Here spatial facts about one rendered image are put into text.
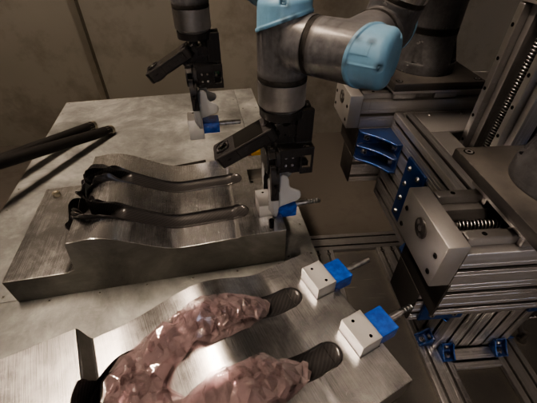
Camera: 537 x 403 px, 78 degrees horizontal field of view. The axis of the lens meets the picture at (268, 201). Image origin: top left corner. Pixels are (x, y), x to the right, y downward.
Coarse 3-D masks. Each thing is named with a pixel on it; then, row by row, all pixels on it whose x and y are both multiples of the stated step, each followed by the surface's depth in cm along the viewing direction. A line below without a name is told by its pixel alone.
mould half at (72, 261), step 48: (48, 192) 75; (96, 192) 63; (144, 192) 67; (192, 192) 71; (240, 192) 70; (48, 240) 64; (96, 240) 55; (144, 240) 58; (192, 240) 61; (240, 240) 61; (48, 288) 60; (96, 288) 62
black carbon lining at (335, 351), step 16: (288, 288) 57; (272, 304) 55; (288, 304) 55; (128, 352) 46; (304, 352) 48; (320, 352) 49; (336, 352) 49; (320, 368) 47; (80, 384) 40; (96, 384) 43; (80, 400) 40; (96, 400) 42
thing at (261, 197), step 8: (256, 192) 66; (264, 192) 66; (256, 200) 67; (264, 200) 64; (304, 200) 67; (312, 200) 68; (264, 208) 63; (280, 208) 65; (288, 208) 65; (264, 216) 65
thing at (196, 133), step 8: (192, 112) 83; (192, 120) 80; (208, 120) 83; (216, 120) 83; (232, 120) 85; (240, 120) 85; (192, 128) 81; (208, 128) 83; (216, 128) 83; (192, 136) 83; (200, 136) 83
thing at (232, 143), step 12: (264, 120) 55; (240, 132) 56; (252, 132) 55; (264, 132) 53; (276, 132) 55; (216, 144) 58; (228, 144) 55; (240, 144) 54; (252, 144) 54; (264, 144) 54; (216, 156) 55; (228, 156) 55; (240, 156) 55
